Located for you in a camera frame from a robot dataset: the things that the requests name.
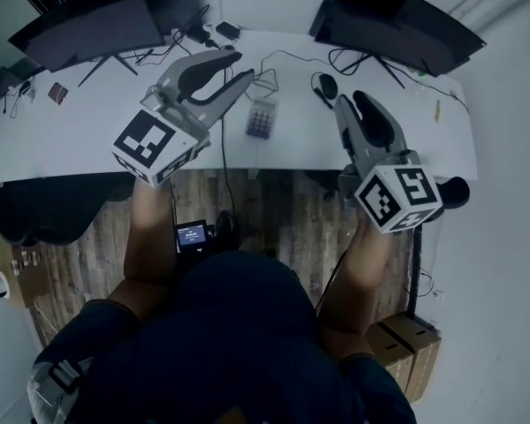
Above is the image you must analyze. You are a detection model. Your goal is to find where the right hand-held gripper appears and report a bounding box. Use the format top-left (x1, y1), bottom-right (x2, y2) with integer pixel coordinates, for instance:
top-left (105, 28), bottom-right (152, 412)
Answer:
top-left (334, 89), bottom-right (444, 235)

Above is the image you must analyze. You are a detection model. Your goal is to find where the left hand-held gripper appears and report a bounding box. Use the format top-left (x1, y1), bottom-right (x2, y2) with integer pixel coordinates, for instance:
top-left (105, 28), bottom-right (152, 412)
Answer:
top-left (112, 49), bottom-right (256, 189)

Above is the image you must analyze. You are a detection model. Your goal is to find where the grey calculator with dark keys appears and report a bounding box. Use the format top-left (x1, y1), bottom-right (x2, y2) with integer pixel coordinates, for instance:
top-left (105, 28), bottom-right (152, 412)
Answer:
top-left (245, 98), bottom-right (279, 140)

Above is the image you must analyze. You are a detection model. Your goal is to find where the person's left forearm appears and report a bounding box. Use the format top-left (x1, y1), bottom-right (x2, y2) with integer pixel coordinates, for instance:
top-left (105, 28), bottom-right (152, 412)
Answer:
top-left (107, 178), bottom-right (180, 322)

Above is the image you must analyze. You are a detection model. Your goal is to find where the person's right forearm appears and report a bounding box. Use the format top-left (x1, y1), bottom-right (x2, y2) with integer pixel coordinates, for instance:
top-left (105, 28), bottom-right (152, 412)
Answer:
top-left (316, 214), bottom-right (405, 362)

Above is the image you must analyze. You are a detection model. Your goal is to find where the black power adapter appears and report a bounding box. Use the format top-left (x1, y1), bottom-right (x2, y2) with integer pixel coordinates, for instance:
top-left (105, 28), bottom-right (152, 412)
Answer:
top-left (215, 20), bottom-right (241, 41)

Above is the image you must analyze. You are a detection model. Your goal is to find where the black computer mouse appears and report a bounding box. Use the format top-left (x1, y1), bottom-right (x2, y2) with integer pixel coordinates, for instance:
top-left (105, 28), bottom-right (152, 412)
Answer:
top-left (317, 72), bottom-right (339, 99)

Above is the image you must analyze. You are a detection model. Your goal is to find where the black computer case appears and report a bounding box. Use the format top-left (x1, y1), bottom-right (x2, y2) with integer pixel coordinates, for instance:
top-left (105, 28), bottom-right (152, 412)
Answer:
top-left (147, 0), bottom-right (205, 37)

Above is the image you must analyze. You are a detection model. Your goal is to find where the black office chair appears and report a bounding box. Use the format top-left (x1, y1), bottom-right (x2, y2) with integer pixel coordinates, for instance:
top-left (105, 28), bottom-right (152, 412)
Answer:
top-left (0, 178), bottom-right (134, 247)
top-left (431, 175), bottom-right (472, 208)

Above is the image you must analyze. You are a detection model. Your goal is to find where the black computer monitor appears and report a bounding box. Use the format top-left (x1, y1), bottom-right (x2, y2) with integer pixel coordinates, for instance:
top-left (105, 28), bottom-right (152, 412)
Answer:
top-left (308, 0), bottom-right (488, 88)
top-left (0, 67), bottom-right (24, 115)
top-left (7, 0), bottom-right (167, 88)

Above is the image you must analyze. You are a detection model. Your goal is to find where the person's black shoe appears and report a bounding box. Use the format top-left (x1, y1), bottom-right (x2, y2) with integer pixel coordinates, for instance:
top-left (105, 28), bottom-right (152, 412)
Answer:
top-left (213, 209), bottom-right (237, 249)

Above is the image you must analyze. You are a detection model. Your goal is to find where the black table leg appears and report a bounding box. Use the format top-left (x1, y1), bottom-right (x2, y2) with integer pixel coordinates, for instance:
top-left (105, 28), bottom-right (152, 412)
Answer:
top-left (407, 226), bottom-right (424, 321)

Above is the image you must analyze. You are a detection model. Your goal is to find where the small black screen device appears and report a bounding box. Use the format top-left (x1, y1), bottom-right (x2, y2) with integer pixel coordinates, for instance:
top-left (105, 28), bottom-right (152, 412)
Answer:
top-left (175, 219), bottom-right (214, 256)

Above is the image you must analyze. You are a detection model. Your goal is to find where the person's dark blue shirt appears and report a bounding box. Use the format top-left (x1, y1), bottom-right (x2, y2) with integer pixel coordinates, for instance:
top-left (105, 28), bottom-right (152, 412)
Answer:
top-left (38, 249), bottom-right (420, 424)

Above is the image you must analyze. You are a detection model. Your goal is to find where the thin black looped cable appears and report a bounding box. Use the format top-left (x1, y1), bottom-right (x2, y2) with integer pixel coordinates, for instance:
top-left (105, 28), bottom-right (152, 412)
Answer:
top-left (253, 49), bottom-right (337, 95)

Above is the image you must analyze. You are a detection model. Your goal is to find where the black coiled monitor cable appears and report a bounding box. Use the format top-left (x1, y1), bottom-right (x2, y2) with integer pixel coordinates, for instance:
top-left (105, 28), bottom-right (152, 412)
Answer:
top-left (327, 47), bottom-right (368, 77)

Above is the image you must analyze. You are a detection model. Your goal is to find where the long black power cable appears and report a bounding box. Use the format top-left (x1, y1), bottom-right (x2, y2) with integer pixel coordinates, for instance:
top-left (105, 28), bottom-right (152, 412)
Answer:
top-left (218, 115), bottom-right (239, 221)

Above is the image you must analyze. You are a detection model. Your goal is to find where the grey shoulder strap with buckle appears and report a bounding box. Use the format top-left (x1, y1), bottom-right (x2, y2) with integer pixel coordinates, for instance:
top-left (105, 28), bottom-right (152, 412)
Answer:
top-left (26, 357), bottom-right (95, 424)

